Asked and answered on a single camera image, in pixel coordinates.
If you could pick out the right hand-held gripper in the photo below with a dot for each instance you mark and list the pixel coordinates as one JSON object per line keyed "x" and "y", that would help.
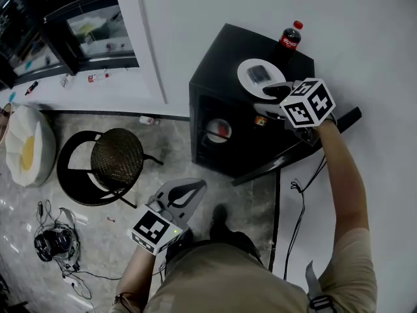
{"x": 309, "y": 106}

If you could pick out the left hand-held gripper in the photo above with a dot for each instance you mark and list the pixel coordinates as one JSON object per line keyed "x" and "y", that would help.
{"x": 153, "y": 228}

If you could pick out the white round plate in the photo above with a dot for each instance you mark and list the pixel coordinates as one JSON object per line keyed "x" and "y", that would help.
{"x": 243, "y": 77}
{"x": 211, "y": 138}

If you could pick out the black mini fridge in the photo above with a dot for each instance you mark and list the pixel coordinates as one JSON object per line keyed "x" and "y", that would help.
{"x": 228, "y": 54}

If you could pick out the person's left forearm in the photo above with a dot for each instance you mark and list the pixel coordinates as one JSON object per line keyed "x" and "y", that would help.
{"x": 135, "y": 272}

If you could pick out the person's right forearm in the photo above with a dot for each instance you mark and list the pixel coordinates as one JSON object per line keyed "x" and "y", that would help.
{"x": 342, "y": 174}

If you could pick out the orange drink bottle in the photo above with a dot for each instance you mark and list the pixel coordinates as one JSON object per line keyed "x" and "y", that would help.
{"x": 260, "y": 120}

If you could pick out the black shoe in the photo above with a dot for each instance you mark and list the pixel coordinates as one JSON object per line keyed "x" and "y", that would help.
{"x": 219, "y": 220}

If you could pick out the cola bottle with red cap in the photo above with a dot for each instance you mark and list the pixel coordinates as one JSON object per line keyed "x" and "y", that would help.
{"x": 290, "y": 41}

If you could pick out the red watermelon slice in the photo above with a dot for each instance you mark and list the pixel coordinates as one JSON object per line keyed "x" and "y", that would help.
{"x": 224, "y": 129}

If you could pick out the person's black trousers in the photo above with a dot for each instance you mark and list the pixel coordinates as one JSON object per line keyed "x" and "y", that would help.
{"x": 241, "y": 240}

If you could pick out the black wicker chair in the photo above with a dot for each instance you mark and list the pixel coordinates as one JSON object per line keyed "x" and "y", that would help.
{"x": 114, "y": 155}

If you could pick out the small white and red carton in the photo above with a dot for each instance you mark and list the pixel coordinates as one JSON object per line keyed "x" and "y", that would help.
{"x": 146, "y": 120}

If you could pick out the person's beige shirt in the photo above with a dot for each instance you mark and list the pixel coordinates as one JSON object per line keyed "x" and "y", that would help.
{"x": 228, "y": 282}

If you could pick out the white power strip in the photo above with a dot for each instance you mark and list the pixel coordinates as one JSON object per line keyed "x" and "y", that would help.
{"x": 72, "y": 283}

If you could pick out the clear bottle with red label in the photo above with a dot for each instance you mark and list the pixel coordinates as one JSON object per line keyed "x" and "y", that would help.
{"x": 96, "y": 78}

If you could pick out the white flower-shaped cushion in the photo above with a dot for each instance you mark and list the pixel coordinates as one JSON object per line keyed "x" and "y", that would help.
{"x": 42, "y": 148}

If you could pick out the crumpled clear plastic bottle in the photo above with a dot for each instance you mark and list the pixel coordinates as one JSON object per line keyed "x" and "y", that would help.
{"x": 65, "y": 81}

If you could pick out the small dark bottle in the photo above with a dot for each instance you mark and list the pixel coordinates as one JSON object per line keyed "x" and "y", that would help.
{"x": 31, "y": 88}

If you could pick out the small teal object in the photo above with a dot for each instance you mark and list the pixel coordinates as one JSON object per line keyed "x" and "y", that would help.
{"x": 12, "y": 96}

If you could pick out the black window frame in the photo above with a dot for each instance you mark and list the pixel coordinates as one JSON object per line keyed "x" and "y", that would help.
{"x": 58, "y": 38}

